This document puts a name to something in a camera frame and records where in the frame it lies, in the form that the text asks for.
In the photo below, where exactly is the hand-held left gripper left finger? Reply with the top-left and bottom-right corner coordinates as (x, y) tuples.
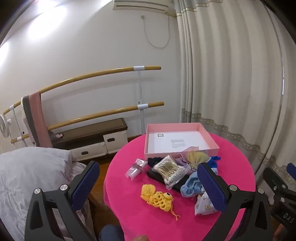
(24, 160), (100, 241)

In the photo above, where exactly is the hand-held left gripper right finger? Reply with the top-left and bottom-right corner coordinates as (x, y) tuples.
(197, 162), (273, 241)

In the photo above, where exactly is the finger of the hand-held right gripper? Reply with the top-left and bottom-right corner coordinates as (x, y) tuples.
(263, 163), (296, 198)

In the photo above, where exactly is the white patterned baby sock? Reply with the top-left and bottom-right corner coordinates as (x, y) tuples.
(194, 193), (218, 216)

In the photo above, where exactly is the light blue knitted hat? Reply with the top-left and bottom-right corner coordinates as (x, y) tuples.
(180, 173), (218, 198)

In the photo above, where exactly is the bag of cotton swabs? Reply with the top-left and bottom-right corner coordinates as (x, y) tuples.
(153, 156), (190, 189)

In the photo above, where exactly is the yellow crochet piece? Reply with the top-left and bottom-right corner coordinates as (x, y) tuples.
(141, 184), (181, 220)

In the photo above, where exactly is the black cloth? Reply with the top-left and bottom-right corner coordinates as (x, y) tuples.
(147, 169), (193, 193)

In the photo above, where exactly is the pink cardboard box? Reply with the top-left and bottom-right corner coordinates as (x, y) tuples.
(144, 123), (220, 161)

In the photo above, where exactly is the bright blue crochet piece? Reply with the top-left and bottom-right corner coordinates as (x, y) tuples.
(206, 156), (222, 175)

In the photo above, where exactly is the yellow organza bag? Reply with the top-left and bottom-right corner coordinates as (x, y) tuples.
(187, 151), (211, 171)

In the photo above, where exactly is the pink organza bag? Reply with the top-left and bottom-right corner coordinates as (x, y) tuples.
(178, 146), (200, 161)

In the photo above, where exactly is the pink tablecloth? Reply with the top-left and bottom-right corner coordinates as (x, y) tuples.
(103, 134), (257, 241)

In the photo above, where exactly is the roll of clear plastic bags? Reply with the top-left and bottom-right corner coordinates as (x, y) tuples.
(125, 158), (148, 181)

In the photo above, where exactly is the grey duvet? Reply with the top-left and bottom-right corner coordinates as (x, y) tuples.
(0, 146), (77, 241)

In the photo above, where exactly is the dark wooden bench cabinet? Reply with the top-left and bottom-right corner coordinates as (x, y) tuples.
(48, 118), (128, 162)

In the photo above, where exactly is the dark navy crochet piece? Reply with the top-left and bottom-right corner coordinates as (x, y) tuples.
(147, 157), (163, 168)

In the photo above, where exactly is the pink towel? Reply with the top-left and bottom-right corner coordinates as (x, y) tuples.
(28, 91), (54, 148)

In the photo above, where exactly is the grey and white towel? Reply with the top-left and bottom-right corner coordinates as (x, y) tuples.
(21, 95), (38, 147)

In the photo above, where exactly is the white fan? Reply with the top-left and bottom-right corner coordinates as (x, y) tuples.
(0, 114), (14, 139)

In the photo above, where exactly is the beige curtain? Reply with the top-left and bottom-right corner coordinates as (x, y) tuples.
(173, 0), (296, 184)

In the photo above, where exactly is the white air conditioner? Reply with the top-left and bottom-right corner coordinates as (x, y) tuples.
(112, 0), (169, 15)

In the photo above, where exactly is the short wooden barre rail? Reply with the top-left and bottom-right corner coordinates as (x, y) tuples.
(10, 101), (164, 143)

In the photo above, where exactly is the long wooden barre rail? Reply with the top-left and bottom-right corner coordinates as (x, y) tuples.
(3, 66), (162, 115)

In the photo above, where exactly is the white power cable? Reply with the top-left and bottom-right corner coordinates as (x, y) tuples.
(141, 15), (171, 49)

